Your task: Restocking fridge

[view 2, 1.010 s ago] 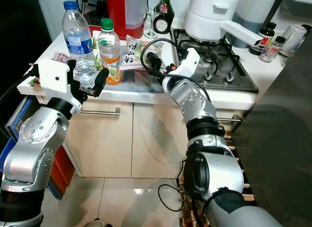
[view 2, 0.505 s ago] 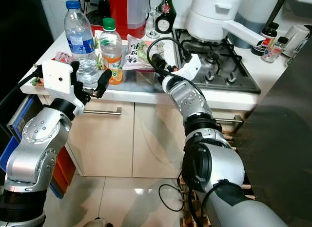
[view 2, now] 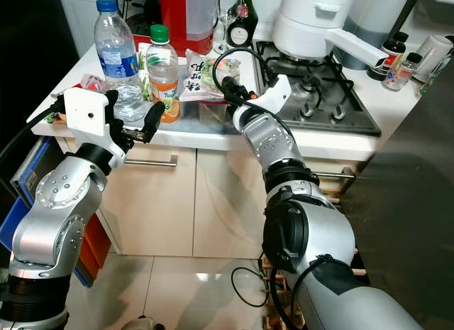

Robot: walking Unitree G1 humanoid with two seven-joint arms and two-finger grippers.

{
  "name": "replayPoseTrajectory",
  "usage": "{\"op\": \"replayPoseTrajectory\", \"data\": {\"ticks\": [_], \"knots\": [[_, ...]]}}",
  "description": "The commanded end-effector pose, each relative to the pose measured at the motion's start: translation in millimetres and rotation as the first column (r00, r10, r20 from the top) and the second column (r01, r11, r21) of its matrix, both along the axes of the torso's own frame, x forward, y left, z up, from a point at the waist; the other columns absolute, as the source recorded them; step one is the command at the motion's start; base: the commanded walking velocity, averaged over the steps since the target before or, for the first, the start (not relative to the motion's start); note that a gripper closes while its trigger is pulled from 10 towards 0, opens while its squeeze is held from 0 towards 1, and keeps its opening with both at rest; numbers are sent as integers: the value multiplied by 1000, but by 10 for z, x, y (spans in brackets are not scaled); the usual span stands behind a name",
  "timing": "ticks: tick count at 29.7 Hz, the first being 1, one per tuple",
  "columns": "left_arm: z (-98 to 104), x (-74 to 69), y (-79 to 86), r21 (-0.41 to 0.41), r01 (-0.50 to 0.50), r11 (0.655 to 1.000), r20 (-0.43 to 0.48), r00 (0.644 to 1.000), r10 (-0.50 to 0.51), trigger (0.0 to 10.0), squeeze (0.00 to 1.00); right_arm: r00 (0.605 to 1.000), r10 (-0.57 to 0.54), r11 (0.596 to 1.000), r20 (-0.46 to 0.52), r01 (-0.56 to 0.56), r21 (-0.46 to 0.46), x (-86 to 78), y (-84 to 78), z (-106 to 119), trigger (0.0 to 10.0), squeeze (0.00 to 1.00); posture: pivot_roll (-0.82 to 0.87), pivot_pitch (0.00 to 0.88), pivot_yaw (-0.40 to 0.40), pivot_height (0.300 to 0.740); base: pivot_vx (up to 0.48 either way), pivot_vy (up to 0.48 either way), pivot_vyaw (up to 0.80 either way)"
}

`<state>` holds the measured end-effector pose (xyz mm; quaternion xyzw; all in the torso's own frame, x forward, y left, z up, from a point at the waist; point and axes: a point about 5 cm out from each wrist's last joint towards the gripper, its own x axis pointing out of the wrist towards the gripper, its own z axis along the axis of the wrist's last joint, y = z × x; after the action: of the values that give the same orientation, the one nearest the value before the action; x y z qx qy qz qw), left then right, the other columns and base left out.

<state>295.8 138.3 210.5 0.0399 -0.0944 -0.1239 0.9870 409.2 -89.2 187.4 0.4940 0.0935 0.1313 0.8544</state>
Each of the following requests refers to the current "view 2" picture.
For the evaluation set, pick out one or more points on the grey robot foot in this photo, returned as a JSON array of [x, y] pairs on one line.
[[145, 323]]

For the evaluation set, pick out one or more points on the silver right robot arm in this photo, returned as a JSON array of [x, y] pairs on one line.
[[312, 238]]

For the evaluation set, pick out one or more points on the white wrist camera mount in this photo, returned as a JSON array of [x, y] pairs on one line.
[[269, 96], [89, 117]]

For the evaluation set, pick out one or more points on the dark round liquor bottle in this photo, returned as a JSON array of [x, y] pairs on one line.
[[241, 32]]

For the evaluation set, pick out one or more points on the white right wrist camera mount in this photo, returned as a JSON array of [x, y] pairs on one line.
[[269, 96]]

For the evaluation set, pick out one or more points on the white kitchen base cabinet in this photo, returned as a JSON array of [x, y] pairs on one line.
[[184, 202]]

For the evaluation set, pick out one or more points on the red kitchen appliance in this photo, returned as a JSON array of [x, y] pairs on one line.
[[177, 10]]

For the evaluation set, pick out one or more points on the black countertop appliance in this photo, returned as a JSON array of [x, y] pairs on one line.
[[142, 7]]

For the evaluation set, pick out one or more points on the orange juice bottle green cap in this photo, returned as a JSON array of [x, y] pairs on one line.
[[162, 74]]

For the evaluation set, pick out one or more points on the white mug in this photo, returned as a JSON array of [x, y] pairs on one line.
[[436, 53]]

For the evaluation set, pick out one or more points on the black gas hob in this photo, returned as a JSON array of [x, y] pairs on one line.
[[333, 103]]

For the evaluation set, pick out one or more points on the clear wine glass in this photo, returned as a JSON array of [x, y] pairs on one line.
[[227, 25]]

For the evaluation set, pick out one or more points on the large translucent plastic jug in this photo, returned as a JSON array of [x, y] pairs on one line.
[[376, 10]]

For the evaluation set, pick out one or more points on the pink noodle packet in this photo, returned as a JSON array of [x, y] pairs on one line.
[[198, 78]]

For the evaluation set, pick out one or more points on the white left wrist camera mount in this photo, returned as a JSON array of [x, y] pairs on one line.
[[89, 117]]

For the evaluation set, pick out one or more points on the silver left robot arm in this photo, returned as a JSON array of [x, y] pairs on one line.
[[57, 216]]

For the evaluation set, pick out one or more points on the colourful snack packet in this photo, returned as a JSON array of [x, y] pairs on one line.
[[92, 81]]

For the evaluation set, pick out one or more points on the dark sauce bottle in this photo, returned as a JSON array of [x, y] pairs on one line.
[[394, 50]]

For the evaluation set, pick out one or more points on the water bottle blue cap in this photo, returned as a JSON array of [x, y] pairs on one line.
[[117, 53]]

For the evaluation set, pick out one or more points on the small clear bottle black cap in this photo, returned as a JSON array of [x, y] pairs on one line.
[[403, 71]]

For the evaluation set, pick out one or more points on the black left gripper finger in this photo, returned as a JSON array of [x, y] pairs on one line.
[[154, 120], [113, 110]]

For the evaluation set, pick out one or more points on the dark grey fridge door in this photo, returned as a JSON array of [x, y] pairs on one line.
[[411, 202]]

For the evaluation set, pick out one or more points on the orange drawer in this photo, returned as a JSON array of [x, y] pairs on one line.
[[99, 245]]

